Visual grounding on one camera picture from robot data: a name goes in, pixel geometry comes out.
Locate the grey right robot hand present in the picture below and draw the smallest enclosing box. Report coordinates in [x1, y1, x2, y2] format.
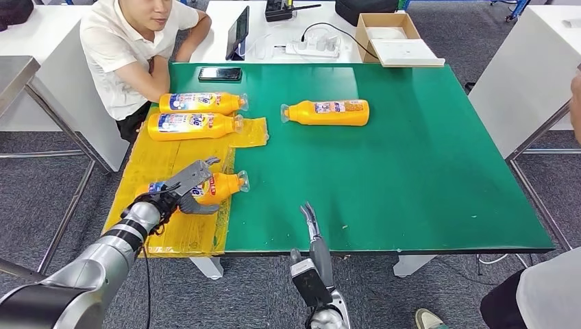
[289, 202, 336, 291]

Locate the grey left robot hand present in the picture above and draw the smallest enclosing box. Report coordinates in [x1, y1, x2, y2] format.
[164, 156, 222, 216]

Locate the orange detergent bottle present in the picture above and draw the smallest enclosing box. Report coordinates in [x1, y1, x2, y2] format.
[134, 170, 251, 208]
[158, 92, 249, 116]
[146, 112, 245, 142]
[280, 99, 371, 127]

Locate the yellow taped cardboard sheet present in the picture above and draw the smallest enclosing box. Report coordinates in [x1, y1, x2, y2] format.
[103, 106, 270, 259]

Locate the white table foot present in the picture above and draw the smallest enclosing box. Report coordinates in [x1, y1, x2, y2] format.
[393, 254, 438, 278]
[189, 257, 225, 281]

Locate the black smartphone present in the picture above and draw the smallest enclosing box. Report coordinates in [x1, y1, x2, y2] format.
[197, 66, 243, 83]

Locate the black tablet on stand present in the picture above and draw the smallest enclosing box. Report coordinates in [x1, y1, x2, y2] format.
[225, 5, 251, 61]

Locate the person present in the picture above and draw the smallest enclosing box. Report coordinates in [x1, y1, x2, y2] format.
[569, 75, 581, 145]
[79, 0, 213, 144]
[415, 247, 581, 329]

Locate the white desk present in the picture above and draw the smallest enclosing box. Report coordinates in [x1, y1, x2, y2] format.
[188, 0, 364, 64]
[467, 4, 581, 160]
[0, 4, 131, 173]

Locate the white power strip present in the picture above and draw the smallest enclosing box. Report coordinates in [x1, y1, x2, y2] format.
[284, 35, 342, 59]

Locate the black radio with antenna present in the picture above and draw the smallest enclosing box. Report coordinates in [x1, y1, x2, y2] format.
[264, 0, 323, 23]

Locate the steel table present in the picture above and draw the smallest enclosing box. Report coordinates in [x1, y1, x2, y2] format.
[0, 56, 112, 279]

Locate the white box lid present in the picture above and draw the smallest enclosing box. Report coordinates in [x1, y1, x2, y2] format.
[371, 38, 447, 68]

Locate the white foam insert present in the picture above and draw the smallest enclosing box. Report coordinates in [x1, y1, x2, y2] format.
[367, 26, 410, 41]

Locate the black bag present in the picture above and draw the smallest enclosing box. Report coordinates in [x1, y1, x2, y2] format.
[334, 0, 401, 27]

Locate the brown cardboard box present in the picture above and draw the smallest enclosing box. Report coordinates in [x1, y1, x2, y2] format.
[356, 12, 423, 64]

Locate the dark bag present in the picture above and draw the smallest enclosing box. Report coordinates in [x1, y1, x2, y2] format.
[0, 0, 36, 32]

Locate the blue metal rack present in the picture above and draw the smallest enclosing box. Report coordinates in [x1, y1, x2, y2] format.
[490, 0, 532, 23]

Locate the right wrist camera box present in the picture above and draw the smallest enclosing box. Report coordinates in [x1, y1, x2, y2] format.
[290, 258, 334, 308]

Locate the white floor cable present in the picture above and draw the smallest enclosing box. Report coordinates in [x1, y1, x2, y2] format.
[476, 253, 531, 269]

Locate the black power cable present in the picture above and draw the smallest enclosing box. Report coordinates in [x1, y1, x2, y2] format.
[300, 21, 380, 61]

